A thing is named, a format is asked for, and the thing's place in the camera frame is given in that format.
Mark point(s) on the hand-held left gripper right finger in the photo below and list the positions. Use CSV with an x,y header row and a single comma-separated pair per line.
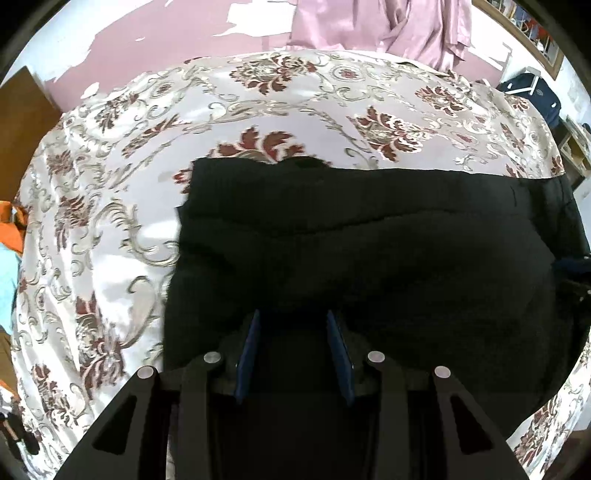
x,y
340,360

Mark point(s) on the brown wooden door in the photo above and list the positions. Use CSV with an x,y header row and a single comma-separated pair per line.
x,y
23,138

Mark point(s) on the pink curtain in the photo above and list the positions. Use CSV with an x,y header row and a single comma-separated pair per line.
x,y
369,23

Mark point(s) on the orange cloth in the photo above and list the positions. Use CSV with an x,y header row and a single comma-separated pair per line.
x,y
11,230

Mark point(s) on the cyan cloth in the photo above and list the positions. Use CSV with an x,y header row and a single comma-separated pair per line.
x,y
7,286

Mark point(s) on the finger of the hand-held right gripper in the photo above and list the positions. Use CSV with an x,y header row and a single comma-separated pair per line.
x,y
572,281

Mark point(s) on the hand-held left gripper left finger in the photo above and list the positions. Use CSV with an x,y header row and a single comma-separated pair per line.
x,y
248,360

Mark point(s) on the floral bedspread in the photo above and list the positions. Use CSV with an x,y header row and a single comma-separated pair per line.
x,y
115,194

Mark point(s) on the light wooden shelf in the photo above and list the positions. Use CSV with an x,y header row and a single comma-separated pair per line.
x,y
577,147

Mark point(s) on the navy blue bag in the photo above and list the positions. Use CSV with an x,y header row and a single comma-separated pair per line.
x,y
540,99

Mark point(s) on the black garment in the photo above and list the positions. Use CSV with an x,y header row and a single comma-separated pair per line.
x,y
369,240

